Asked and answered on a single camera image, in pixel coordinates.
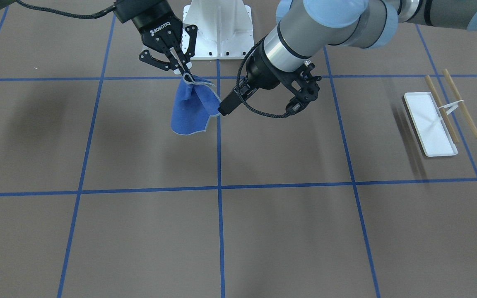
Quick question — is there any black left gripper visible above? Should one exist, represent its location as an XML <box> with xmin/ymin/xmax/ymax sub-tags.
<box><xmin>218</xmin><ymin>59</ymin><xmax>321</xmax><ymax>117</ymax></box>

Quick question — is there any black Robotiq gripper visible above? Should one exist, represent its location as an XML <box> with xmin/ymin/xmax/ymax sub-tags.
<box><xmin>114</xmin><ymin>0</ymin><xmax>198</xmax><ymax>76</ymax></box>

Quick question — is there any blue microfiber towel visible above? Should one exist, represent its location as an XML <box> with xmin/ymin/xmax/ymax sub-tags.
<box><xmin>171</xmin><ymin>73</ymin><xmax>220</xmax><ymax>136</ymax></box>

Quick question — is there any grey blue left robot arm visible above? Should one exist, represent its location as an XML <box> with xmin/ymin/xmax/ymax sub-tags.
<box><xmin>113</xmin><ymin>0</ymin><xmax>477</xmax><ymax>118</ymax></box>

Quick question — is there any white rack base tray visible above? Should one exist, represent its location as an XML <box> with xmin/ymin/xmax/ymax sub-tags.
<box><xmin>403</xmin><ymin>92</ymin><xmax>458</xmax><ymax>158</ymax></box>

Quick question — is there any wooden rack rod far side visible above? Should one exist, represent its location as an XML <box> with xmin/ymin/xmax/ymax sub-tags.
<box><xmin>442</xmin><ymin>69</ymin><xmax>477</xmax><ymax>138</ymax></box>

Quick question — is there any wooden rack rod near tray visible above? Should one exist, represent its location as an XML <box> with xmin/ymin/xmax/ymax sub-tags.
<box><xmin>424</xmin><ymin>75</ymin><xmax>459</xmax><ymax>144</ymax></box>

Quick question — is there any black braided cable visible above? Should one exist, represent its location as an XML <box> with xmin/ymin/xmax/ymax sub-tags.
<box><xmin>236</xmin><ymin>36</ymin><xmax>301</xmax><ymax>119</ymax></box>

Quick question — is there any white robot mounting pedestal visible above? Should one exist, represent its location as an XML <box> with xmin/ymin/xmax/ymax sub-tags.
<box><xmin>182</xmin><ymin>0</ymin><xmax>254</xmax><ymax>60</ymax></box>

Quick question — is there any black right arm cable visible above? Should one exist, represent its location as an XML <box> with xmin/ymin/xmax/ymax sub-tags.
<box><xmin>16</xmin><ymin>0</ymin><xmax>119</xmax><ymax>20</ymax></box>

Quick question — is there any white rack support bracket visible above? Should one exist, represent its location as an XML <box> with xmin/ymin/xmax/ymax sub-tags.
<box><xmin>438</xmin><ymin>100</ymin><xmax>464</xmax><ymax>115</ymax></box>

